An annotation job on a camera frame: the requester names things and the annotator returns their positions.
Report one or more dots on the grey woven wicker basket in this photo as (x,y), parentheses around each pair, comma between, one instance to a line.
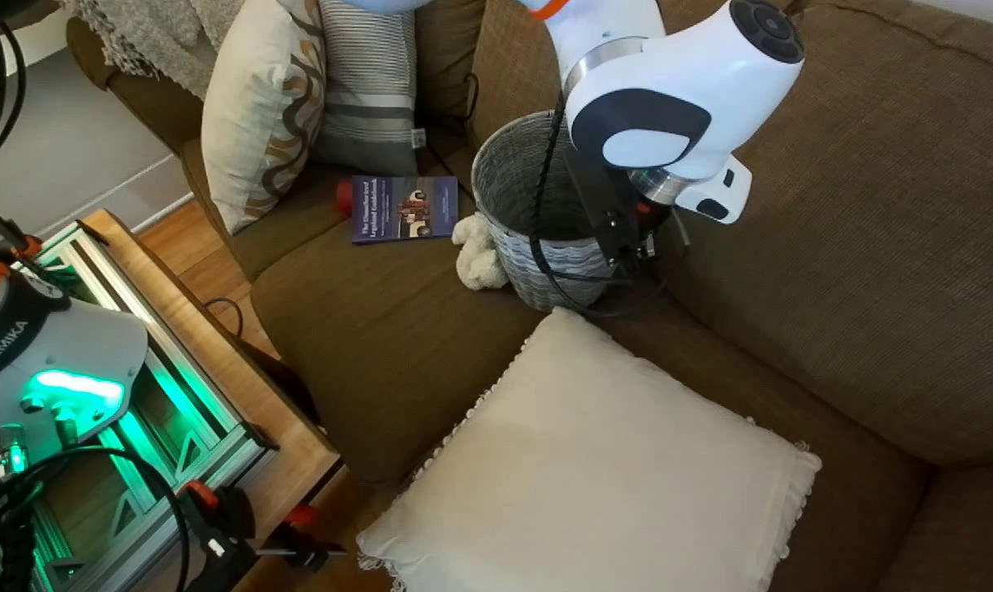
(519,186)

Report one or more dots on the white plush toy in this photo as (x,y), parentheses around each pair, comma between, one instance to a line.
(479,266)

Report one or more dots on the white lace-edged cushion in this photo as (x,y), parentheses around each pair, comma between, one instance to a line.
(595,461)

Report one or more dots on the orange black clamp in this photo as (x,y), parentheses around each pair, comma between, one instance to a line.
(238,520)

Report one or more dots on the brown fabric sofa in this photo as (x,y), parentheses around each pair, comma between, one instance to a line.
(845,307)

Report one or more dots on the wooden table top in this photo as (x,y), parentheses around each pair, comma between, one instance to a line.
(253,384)

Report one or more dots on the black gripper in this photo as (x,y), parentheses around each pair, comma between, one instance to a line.
(599,192)

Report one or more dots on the cream throw pillow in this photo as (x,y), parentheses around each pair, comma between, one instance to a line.
(252,110)

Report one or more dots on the grey striped throw pillow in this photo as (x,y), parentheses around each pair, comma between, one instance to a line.
(371,77)

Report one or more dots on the small red object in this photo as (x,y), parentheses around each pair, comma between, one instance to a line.
(342,197)

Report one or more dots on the aluminium frame rail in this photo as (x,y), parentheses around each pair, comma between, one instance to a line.
(179,373)

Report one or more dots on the blue printed booklet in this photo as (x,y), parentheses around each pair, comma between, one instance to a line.
(403,209)

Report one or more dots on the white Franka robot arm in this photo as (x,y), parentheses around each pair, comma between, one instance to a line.
(683,101)

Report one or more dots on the cream knit blanket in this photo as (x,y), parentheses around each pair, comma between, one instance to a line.
(155,35)

